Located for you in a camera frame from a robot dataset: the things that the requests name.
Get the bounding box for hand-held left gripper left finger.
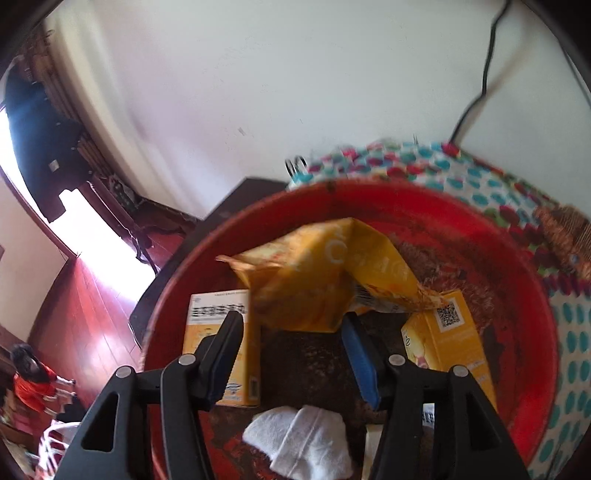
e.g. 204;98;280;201
58;311;245;480

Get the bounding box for dark hanging cloth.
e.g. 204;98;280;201
4;69;90;222

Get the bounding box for brown patterned cloth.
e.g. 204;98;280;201
536;203;591;278

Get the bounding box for small white sock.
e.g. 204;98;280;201
242;405;355;478

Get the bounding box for yellow bag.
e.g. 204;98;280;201
216;217;446;334

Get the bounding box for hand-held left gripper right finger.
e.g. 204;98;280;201
341;313;532;480

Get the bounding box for polka dot blanket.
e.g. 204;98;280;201
286;138;591;480

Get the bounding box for red round tray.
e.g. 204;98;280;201
139;179;561;480

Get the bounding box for long black wall cable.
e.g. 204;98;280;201
445;0;511;144

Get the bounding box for white plastic basket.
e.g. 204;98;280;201
37;422;83;480

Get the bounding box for small yellow box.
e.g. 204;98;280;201
182;289;262;408

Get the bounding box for large yellow box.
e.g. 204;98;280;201
401;290;498;411

